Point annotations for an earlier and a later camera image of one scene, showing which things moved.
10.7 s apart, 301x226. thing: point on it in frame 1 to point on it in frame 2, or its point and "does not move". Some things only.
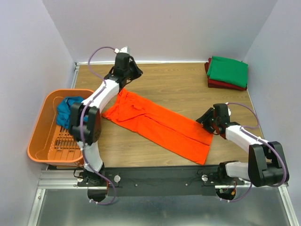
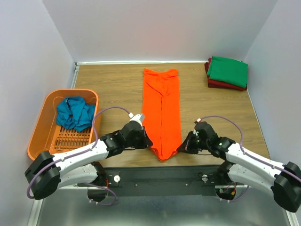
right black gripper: x=209 y=117 to x=188 y=143
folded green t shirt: x=228 y=70 does not move
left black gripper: x=131 y=69 to x=143 y=139
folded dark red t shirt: x=212 y=83 does not move
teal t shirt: x=64 y=111 does not move
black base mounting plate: x=157 y=181 does not move
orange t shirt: x=181 y=133 to x=161 y=111
